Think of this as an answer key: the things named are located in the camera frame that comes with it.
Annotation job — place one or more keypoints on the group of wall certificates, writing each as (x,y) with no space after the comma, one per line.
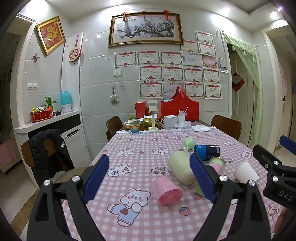
(171,74)

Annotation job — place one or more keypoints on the red knot ornament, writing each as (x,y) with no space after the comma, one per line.
(166,13)
(125,15)
(144,13)

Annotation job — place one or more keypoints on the light blue humidifier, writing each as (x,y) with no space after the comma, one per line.
(66,102)

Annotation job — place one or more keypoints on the large cream cup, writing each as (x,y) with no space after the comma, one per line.
(180,164)

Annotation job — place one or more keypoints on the black jacket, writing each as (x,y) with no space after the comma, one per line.
(49,150)

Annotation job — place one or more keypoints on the pink checked bear tablecloth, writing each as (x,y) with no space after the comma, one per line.
(138,166)

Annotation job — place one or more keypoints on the large red gift box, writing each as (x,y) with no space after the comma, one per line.
(171,109)

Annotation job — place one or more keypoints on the framed red gold picture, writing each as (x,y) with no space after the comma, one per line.
(50,34)

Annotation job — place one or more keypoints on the framed plum blossom painting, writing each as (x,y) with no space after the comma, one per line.
(145,29)

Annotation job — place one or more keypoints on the hanging brush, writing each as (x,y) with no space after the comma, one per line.
(114,99)

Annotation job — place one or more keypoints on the small light green cup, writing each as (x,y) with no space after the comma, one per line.
(188,142)

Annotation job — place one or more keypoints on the round pink fan ornament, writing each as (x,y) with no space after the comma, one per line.
(74,55)

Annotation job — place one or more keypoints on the white door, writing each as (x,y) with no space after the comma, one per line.
(240,111)

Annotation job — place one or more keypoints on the small potted plant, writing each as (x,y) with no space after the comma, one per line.
(49,103)

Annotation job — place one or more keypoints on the clear plastic bag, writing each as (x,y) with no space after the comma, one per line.
(182,125)

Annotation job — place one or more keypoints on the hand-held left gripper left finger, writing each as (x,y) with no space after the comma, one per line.
(96,179)

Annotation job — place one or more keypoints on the green curtain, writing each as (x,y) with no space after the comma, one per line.
(252,76)

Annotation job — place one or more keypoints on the red diamond door decoration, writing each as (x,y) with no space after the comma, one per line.
(238,81)

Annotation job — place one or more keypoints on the dark blue can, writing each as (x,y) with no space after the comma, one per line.
(209,151)

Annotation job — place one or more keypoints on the small teal box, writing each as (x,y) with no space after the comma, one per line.
(134,131)

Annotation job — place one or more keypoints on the white counter cabinet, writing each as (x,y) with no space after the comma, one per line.
(71,129)

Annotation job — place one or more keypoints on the white wall socket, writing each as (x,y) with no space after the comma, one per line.
(117,72)

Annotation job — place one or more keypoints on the white cup with straws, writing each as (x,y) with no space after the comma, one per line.
(181,119)

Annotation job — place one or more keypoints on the white light switch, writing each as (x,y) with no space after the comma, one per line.
(32,85)

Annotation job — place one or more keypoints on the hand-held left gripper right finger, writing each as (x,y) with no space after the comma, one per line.
(203,179)

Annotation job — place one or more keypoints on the white box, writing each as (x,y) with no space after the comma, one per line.
(170,121)

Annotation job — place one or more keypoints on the butterfly wall decoration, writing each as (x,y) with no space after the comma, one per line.
(35,57)

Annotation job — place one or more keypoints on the small wall photo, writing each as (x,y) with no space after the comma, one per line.
(223,69)

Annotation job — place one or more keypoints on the person's right hand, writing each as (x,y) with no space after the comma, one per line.
(281,220)

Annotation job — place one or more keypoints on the black flashlight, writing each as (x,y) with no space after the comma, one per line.
(56,113)

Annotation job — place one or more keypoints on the white plastic packet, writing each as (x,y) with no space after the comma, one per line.
(201,128)

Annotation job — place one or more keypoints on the white desk lamp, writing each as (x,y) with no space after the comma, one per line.
(153,106)

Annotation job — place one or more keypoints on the pink towel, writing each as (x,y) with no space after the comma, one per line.
(8,154)

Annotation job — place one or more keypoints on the brown wooden chair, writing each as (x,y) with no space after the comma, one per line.
(114,126)
(226,127)
(26,153)

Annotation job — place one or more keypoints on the green tissue box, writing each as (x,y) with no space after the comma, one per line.
(146,122)

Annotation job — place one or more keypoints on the pink and green cup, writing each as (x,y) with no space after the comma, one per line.
(218,165)

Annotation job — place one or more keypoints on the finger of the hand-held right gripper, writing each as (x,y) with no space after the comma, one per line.
(263,156)
(288,142)

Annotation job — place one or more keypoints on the white paper cup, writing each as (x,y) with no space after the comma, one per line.
(246,172)

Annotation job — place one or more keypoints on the clear food container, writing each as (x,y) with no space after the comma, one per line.
(131,125)

